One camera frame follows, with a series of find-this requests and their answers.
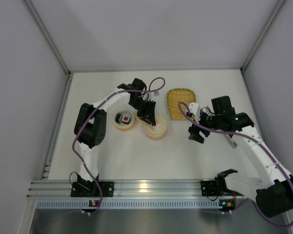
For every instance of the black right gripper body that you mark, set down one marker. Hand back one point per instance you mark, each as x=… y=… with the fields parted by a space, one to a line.
x=198 y=129

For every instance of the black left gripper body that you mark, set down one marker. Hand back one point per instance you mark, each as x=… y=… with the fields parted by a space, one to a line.
x=146 y=108

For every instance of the cream lid yellow handle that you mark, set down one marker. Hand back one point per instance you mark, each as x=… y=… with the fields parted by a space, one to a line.
x=139 y=119

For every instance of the cream lid pink handle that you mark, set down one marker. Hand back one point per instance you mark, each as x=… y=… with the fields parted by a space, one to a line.
x=161 y=125

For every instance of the red sushi roll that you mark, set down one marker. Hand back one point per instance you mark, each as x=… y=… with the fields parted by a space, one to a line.
x=126 y=119

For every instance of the pink lunch box bowl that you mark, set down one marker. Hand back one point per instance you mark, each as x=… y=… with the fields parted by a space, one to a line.
x=154 y=135

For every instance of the metal serving tongs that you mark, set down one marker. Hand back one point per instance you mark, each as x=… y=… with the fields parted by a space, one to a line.
x=231 y=142

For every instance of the green sushi roll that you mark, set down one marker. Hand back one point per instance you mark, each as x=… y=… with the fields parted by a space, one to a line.
x=118 y=118

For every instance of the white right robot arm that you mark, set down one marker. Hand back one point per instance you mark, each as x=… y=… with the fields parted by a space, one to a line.
x=273 y=195

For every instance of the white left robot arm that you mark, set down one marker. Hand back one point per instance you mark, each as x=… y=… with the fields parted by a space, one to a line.
x=90 y=127

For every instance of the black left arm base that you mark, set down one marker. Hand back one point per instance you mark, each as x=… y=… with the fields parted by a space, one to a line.
x=91 y=189

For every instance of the yellow lunch box bowl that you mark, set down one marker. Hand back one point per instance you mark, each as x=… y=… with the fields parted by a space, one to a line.
x=123 y=127

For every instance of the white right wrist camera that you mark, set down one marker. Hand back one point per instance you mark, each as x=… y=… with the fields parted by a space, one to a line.
x=193 y=111

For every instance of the aluminium mounting rail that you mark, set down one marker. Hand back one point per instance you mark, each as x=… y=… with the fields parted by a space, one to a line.
x=123 y=189

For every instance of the grey slotted cable duct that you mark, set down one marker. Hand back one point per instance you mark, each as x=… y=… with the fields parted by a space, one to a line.
x=109 y=204

